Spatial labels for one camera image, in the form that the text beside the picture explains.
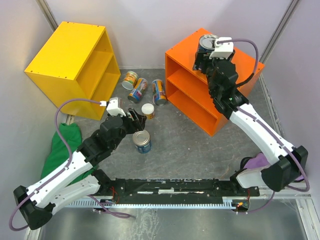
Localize blue cable duct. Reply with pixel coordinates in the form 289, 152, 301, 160
62, 197, 237, 209

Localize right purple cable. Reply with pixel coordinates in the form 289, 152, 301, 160
217, 38, 311, 215

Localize yellow shelf cabinet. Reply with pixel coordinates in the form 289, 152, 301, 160
24, 21, 121, 121

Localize tall orange blue can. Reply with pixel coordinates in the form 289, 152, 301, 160
152, 79, 167, 106

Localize blue can pull tab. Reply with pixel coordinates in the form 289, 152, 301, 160
197, 34, 218, 53

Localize purple cloth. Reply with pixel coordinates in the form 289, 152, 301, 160
236, 152, 295, 187

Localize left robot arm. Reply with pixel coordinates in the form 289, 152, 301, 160
13, 108, 147, 230

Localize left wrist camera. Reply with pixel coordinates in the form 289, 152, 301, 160
99, 97, 126, 117

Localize tall blue red can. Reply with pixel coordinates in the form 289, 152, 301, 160
127, 77, 148, 104

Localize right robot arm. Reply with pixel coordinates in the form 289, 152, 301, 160
193, 50, 310, 196

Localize white lid yellow can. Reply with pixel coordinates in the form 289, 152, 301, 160
141, 103, 155, 120

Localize green cloth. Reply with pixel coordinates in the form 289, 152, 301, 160
40, 123, 83, 179

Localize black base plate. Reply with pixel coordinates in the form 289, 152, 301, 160
97, 178, 260, 205

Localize orange shelf cabinet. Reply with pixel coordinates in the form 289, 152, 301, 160
165, 28, 265, 136

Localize orange label can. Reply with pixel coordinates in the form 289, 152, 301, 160
121, 70, 139, 91

